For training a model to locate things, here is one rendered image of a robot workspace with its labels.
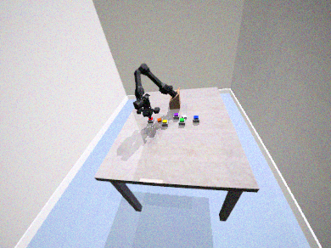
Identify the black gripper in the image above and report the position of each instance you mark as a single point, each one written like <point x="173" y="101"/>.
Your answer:
<point x="156" y="110"/>

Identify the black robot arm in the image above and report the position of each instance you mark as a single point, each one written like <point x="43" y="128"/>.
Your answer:
<point x="141" y="100"/>

